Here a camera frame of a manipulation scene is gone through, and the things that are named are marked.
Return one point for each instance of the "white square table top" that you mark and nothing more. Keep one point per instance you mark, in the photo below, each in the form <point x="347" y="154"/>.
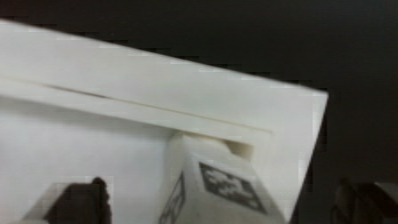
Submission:
<point x="93" y="76"/>

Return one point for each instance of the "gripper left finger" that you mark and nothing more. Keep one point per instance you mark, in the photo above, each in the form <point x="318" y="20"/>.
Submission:
<point x="78" y="207"/>

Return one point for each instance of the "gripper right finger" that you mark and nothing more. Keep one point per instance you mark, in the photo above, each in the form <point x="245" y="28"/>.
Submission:
<point x="364" y="203"/>

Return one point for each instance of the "white leg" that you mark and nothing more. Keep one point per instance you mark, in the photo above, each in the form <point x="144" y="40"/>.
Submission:
<point x="212" y="190"/>

